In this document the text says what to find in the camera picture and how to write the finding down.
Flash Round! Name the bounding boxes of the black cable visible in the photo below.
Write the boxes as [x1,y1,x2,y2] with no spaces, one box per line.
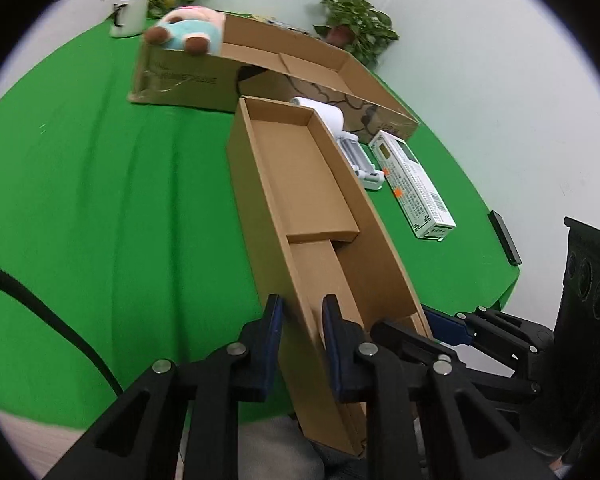
[0,258,123,396]

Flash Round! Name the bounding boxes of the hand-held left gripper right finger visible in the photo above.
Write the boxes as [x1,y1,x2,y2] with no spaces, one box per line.
[321,295,556,480]

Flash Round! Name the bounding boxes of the person's grey pants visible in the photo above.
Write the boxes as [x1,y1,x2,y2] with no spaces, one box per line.
[237,412,368,480]

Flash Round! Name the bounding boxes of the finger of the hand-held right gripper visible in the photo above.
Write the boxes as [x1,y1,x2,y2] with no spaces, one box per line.
[422,305,555,361]
[370,320,540,406]

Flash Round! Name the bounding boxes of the white folding stand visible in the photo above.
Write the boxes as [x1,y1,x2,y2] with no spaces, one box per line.
[336,131,385,192]

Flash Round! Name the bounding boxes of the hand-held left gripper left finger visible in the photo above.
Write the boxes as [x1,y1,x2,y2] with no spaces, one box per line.
[44,294,284,480]

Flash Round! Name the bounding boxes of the pink and teal plush toy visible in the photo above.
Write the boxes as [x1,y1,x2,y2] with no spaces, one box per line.
[144,6,227,57]

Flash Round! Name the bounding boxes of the large cardboard box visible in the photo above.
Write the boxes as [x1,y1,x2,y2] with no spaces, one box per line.
[126,12,421,143]

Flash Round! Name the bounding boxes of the long cardboard insert tray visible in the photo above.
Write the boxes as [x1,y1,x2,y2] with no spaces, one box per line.
[225,95,433,458]

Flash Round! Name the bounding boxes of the white handheld device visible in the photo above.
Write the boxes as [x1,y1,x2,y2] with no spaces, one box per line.
[290,96,346,140]

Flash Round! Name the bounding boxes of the green plant in brown pot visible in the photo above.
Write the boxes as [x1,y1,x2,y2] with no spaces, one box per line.
[312,0,400,70]

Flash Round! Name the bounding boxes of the white mug with black handle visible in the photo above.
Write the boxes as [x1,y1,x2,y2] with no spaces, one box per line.
[109,0,149,37]

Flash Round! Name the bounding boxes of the black remote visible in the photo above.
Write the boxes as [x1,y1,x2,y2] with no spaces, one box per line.
[487,210,523,267]

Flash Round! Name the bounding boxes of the white and green medicine box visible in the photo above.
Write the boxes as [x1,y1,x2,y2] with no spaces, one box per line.
[368,131,457,241]

